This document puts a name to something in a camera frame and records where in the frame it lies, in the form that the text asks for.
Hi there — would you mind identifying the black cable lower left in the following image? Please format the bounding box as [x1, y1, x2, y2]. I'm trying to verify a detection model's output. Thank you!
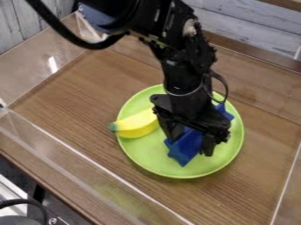
[0, 198, 48, 225]

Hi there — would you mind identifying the blue plastic block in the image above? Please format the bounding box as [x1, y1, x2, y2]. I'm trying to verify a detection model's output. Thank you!
[163, 102, 235, 168]

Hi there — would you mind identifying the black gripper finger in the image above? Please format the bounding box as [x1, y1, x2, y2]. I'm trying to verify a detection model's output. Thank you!
[157, 112, 183, 141]
[200, 129, 230, 156]

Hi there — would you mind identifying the yellow toy banana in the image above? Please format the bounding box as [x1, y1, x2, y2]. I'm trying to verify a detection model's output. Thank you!
[108, 108, 159, 139]

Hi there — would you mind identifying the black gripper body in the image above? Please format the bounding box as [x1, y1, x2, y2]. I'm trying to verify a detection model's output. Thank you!
[149, 90, 232, 133]

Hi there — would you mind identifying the clear acrylic corner bracket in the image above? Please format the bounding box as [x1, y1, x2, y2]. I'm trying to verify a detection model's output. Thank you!
[75, 11, 107, 43]

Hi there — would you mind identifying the clear acrylic tray wall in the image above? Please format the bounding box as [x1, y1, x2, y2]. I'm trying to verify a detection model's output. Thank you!
[0, 99, 192, 225]

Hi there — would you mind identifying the green round plate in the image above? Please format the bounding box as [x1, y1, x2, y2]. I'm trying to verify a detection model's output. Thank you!
[115, 83, 246, 179]

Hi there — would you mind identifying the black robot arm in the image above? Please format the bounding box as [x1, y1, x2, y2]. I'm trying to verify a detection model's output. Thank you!
[25, 0, 230, 156]

